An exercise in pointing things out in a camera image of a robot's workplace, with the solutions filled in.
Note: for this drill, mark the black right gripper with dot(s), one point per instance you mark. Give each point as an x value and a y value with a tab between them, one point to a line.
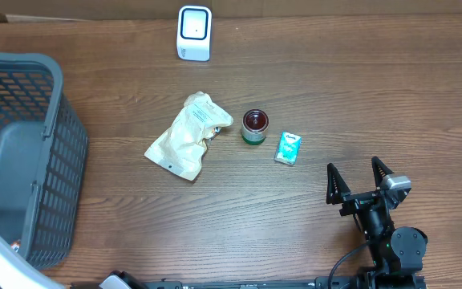
339	193

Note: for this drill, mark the teal Kleenex tissue pack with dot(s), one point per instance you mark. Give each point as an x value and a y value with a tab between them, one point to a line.
288	148

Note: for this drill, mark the jar with dark red lid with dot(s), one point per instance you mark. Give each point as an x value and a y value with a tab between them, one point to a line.
254	126

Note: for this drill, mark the beige paper pouch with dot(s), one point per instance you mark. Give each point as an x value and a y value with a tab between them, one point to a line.
181	147

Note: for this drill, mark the orange Kleenex tissue pack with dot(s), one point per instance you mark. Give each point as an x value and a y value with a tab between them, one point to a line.
15	245

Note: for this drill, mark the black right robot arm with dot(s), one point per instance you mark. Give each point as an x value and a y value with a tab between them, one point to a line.
397	253

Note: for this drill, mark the white black barcode scanner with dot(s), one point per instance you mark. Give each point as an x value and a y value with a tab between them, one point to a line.
193	38

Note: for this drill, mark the grey plastic mesh basket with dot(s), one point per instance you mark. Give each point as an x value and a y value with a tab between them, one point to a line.
43	152

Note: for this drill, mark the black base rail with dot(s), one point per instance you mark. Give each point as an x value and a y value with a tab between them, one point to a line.
235	285

